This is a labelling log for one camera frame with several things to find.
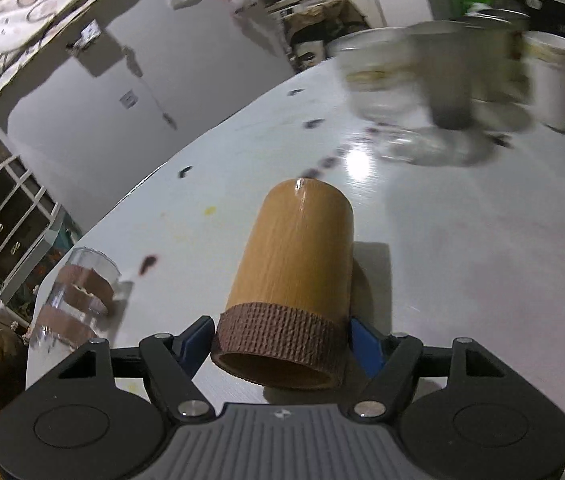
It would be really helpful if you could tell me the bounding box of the wooden cup with brown band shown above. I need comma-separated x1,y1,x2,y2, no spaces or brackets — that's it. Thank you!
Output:
211,178,354,390

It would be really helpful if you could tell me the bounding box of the cream paper cup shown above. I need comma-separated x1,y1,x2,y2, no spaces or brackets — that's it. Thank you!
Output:
523,30,565,132

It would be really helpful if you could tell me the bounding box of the clear glass with brown tape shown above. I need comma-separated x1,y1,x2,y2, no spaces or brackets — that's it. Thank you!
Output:
30,247,121,350

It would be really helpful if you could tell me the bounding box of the white drawer cabinet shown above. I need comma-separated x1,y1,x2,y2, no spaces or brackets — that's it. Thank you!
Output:
0,155,61,281

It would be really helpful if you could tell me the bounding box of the ribbed stemmed glass goblet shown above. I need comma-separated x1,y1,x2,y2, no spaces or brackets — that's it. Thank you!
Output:
332,26,473,164

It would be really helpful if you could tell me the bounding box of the frosted grey glass tumbler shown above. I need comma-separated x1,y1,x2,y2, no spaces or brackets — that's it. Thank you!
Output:
407,21,473,130

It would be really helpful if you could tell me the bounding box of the wall power socket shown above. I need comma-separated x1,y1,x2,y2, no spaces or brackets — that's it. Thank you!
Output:
120,90,138,110

